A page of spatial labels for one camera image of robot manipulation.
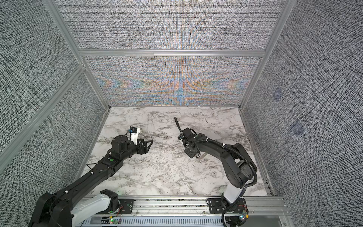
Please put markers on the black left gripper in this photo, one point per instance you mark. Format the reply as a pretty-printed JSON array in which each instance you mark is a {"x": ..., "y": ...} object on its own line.
[{"x": 146, "y": 149}]

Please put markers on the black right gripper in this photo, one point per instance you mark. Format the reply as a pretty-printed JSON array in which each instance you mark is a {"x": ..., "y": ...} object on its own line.
[{"x": 189, "y": 154}]

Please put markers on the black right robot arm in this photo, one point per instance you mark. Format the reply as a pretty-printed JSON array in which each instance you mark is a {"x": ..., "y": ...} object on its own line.
[{"x": 238, "y": 166}]

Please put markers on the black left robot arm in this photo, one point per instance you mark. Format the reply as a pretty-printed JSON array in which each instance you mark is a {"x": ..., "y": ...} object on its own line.
[{"x": 65, "y": 208}]

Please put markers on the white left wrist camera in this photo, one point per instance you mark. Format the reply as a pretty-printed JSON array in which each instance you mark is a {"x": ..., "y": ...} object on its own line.
[{"x": 134, "y": 133}]

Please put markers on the aluminium front rail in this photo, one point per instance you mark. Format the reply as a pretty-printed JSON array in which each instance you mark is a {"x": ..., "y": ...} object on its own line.
[{"x": 198, "y": 206}]

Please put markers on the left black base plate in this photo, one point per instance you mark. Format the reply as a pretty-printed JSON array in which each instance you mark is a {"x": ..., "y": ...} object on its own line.
[{"x": 123, "y": 206}]

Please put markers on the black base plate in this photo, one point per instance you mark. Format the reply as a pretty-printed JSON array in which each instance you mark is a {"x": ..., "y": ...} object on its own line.
[
  {"x": 224, "y": 205},
  {"x": 123, "y": 206}
]

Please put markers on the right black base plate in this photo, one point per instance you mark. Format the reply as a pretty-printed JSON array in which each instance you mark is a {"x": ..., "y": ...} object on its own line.
[{"x": 224, "y": 205}]

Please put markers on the slotted grey cable duct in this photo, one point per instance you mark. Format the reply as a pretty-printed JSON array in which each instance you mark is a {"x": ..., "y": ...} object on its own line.
[{"x": 158, "y": 221}]

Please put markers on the aluminium enclosure frame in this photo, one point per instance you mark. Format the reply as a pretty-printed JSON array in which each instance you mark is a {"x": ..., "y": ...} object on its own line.
[{"x": 74, "y": 74}]

